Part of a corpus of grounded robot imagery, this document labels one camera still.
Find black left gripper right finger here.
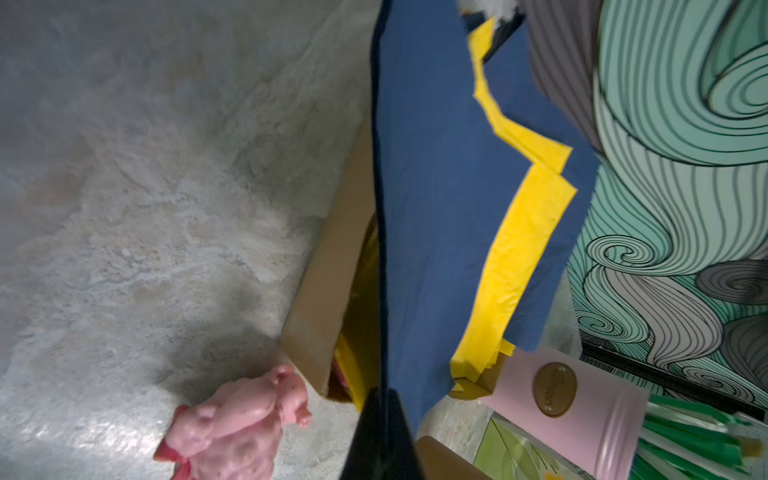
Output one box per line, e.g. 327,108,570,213
383,389,425,480

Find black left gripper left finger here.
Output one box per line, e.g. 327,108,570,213
340,388,384,480

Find white paper takeout bag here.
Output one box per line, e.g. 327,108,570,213
473,415,583,480

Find stack of paper cups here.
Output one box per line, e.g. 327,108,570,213
415,436,491,480

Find small pink pig toy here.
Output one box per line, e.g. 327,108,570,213
153,364,312,479

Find brown cardboard napkin tray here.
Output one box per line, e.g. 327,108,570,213
279,119,375,403

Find green white wrapped straws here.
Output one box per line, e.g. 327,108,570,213
629,395,767,480

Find dark blue napkin stack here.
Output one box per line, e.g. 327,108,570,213
453,20,599,364

